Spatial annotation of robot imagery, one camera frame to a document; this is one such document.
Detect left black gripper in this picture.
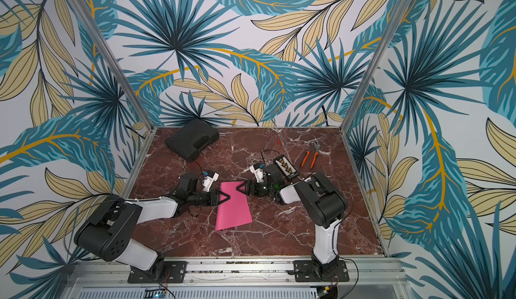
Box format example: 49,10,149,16
189,189,231,207

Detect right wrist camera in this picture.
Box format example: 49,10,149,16
249,163,265,183

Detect black plastic tool case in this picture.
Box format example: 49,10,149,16
165,119,219,162

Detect orange handled pliers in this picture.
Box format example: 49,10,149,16
301,142,321,169

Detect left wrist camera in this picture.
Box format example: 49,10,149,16
202,171,219,192

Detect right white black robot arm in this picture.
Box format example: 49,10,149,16
236,168,347,276

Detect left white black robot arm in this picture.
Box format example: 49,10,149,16
74,173,231,279

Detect aluminium frame post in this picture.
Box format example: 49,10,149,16
340,0,412,134
68,0,155,131

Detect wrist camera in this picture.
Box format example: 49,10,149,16
202,171,219,192
249,163,265,183

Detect pink square paper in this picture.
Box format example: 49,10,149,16
216,181,253,230

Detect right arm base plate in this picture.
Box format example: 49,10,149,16
293,259,350,283

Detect aluminium front rail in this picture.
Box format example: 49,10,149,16
67,255,409,288

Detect green circuit board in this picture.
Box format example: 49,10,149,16
143,288,167,299

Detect red black probe wire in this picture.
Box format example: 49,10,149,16
261,136,283,159

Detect right aluminium frame post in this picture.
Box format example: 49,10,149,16
340,0,412,134

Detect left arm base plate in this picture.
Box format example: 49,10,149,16
127,261,188,284

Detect left aluminium frame post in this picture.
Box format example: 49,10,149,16
68,0,155,131

